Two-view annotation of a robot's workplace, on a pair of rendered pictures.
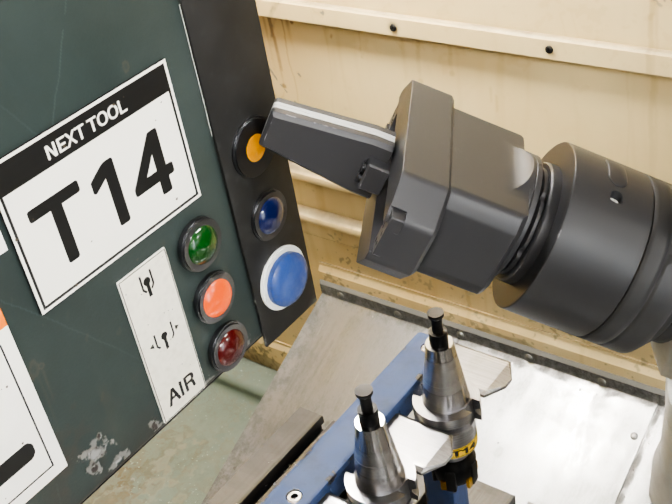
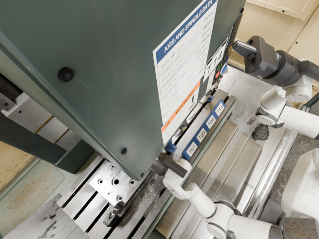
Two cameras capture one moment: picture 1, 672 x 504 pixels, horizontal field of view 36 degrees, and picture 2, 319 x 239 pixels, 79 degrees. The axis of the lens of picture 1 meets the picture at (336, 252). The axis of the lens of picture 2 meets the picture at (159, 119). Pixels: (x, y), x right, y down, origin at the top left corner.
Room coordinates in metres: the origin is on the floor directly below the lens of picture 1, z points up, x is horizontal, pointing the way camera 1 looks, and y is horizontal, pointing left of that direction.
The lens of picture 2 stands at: (0.05, 0.23, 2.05)
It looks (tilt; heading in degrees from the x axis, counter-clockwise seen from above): 62 degrees down; 3
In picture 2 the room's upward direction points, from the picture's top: 10 degrees counter-clockwise
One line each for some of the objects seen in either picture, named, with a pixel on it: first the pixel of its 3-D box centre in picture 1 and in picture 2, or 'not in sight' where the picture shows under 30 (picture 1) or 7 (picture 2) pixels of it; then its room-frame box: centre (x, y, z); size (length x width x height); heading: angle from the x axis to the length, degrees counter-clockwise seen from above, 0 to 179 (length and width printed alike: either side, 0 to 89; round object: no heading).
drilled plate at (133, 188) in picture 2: not in sight; (122, 174); (0.30, 0.50, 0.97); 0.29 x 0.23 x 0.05; 138
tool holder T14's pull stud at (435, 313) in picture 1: (437, 327); not in sight; (0.71, -0.08, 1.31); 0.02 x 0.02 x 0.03
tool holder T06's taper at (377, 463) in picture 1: (374, 449); not in sight; (0.62, 0.00, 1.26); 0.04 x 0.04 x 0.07
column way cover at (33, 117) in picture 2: not in sight; (76, 105); (0.67, 0.71, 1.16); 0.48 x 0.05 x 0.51; 138
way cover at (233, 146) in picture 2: not in sight; (214, 181); (0.25, -0.05, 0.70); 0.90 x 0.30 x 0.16; 138
